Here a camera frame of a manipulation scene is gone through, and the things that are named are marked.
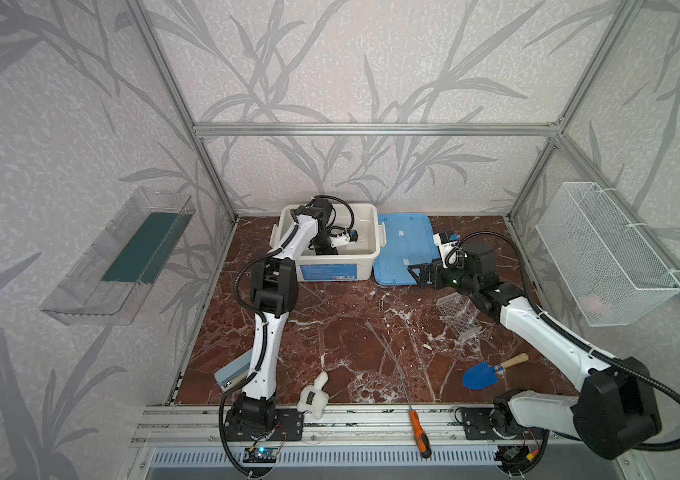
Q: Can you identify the light blue stapler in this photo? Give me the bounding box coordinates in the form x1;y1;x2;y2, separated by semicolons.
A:
214;350;252;391

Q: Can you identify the blue garden trowel wooden handle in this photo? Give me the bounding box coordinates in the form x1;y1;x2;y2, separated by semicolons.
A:
462;353;529;391

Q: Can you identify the clear wall shelf green mat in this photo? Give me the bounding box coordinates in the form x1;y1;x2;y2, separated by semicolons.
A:
40;187;196;326

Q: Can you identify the orange handled screwdriver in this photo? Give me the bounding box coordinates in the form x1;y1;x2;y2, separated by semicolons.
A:
408;407;432;459

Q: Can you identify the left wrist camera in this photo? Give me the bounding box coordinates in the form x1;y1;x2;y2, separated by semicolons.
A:
330;227;359;248

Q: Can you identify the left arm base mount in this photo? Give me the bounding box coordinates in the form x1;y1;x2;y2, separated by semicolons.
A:
223;407;305;442

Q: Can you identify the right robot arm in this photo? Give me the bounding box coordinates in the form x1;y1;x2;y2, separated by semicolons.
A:
408;232;680;460

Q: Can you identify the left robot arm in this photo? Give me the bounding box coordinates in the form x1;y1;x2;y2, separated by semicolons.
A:
219;195;358;441

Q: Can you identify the left circuit board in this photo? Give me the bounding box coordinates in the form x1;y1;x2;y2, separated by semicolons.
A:
242;446;280;464

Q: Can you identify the white wire mesh basket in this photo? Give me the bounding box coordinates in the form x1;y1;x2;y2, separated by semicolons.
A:
537;182;680;327

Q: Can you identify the clear acrylic test tube rack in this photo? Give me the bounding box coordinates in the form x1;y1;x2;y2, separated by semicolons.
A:
436;293;483;344

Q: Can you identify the pink object in basket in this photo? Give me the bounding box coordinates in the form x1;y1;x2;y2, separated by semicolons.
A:
578;294;609;316

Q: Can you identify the white plastic storage bin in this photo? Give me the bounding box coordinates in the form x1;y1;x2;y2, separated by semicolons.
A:
295;203;387;282

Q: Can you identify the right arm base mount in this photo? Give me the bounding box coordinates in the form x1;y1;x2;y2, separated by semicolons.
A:
453;405;546;443

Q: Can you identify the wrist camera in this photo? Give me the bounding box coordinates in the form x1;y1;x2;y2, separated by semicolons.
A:
433;231;460;268
330;227;359;248

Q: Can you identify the clear plastic pipette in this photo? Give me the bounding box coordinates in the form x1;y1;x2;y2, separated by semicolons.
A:
365;322;412;407

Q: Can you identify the blue plastic bin lid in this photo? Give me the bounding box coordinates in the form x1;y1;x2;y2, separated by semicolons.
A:
373;214;439;286

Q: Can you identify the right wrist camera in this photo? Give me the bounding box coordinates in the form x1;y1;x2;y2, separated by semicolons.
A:
433;231;460;268

